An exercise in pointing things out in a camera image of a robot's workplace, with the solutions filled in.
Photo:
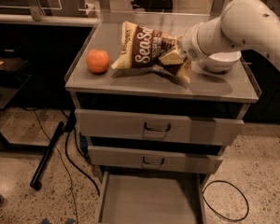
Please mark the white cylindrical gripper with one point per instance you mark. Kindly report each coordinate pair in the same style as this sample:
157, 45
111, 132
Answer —
189, 46

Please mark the brown sea salt chip bag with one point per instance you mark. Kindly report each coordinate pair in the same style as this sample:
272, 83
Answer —
141, 48

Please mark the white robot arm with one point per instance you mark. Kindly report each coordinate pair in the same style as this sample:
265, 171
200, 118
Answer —
242, 25

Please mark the grey drawer cabinet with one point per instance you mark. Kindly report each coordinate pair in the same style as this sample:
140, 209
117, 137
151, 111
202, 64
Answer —
218, 96

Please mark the grey top drawer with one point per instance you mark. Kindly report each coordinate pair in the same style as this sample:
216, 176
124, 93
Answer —
153, 127

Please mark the grey drawer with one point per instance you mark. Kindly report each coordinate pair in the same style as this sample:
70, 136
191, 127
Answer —
153, 127
154, 160
132, 197

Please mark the grey middle drawer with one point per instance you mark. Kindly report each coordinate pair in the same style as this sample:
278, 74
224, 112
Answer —
154, 160

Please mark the grey bottom drawer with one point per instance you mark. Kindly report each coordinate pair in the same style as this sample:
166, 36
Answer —
132, 197

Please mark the white bowl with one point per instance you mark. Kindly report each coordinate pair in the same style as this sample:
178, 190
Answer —
220, 62

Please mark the orange fruit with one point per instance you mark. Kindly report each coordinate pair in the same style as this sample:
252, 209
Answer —
97, 61

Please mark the black side table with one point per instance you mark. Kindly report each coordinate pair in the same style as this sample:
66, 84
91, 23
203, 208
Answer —
12, 79

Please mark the black stand leg bar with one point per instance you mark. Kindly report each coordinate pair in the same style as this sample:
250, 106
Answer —
36, 180

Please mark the white counter rail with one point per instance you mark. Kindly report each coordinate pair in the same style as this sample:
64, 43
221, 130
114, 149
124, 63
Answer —
49, 20

